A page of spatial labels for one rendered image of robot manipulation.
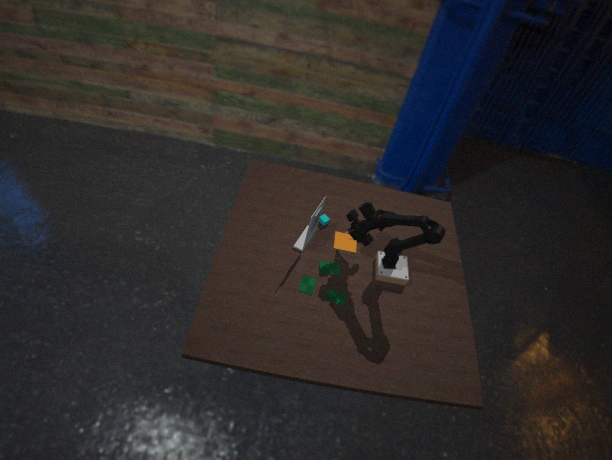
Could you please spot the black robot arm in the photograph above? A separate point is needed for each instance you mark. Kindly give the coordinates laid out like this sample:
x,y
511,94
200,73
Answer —
x,y
395,247

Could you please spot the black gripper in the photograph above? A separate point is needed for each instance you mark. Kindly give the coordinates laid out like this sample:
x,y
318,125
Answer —
x,y
352,216

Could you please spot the orange flat square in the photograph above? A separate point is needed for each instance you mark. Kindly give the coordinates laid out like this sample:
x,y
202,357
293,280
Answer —
x,y
345,242

